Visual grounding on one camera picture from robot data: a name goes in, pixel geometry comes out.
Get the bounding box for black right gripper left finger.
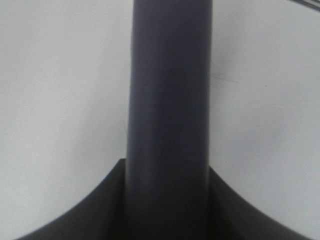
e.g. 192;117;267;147
20;159;126;240

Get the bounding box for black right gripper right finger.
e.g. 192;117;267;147
208;167;308;240

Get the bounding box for chrome wire dish rack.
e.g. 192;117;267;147
290;0;320;12

